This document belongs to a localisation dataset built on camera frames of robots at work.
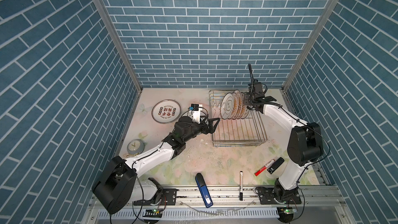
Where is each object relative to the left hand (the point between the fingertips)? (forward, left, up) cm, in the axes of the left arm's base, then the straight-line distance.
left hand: (214, 119), depth 77 cm
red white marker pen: (-20, -23, -21) cm, 37 cm away
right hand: (+20, -22, -5) cm, 31 cm away
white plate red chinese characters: (+20, +31, -21) cm, 43 cm away
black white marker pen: (-29, -13, -21) cm, 38 cm away
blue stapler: (-28, +6, -18) cm, 34 cm away
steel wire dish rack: (+4, -23, -20) cm, 31 cm away
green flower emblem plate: (+20, -10, -14) cm, 26 cm away
